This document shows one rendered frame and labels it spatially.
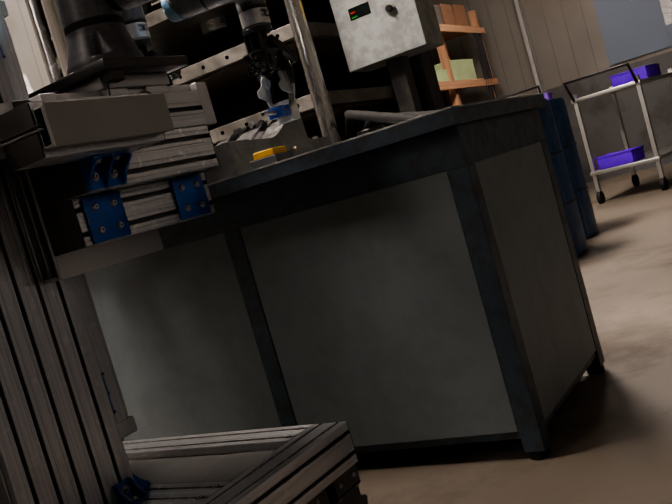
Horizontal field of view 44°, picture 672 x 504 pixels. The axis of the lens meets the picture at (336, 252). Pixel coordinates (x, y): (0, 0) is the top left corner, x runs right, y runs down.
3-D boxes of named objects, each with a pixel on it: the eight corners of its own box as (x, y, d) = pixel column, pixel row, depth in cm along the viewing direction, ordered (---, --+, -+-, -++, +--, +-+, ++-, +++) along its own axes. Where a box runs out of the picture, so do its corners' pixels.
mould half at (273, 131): (238, 176, 211) (223, 124, 210) (164, 199, 225) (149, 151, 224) (334, 155, 254) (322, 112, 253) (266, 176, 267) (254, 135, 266)
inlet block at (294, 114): (273, 121, 207) (267, 100, 207) (258, 127, 210) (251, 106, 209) (301, 118, 218) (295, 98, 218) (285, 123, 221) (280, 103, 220)
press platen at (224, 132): (320, 105, 288) (316, 91, 287) (101, 182, 345) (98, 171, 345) (408, 96, 351) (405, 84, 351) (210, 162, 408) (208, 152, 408)
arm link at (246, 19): (250, 17, 219) (274, 6, 215) (254, 34, 219) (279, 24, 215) (233, 16, 212) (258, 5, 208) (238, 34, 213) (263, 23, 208)
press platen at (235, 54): (300, 34, 286) (296, 20, 286) (83, 124, 343) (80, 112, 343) (392, 38, 349) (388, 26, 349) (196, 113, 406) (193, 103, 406)
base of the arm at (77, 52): (104, 63, 153) (88, 10, 152) (53, 87, 161) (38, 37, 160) (162, 60, 165) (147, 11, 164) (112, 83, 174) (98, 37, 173)
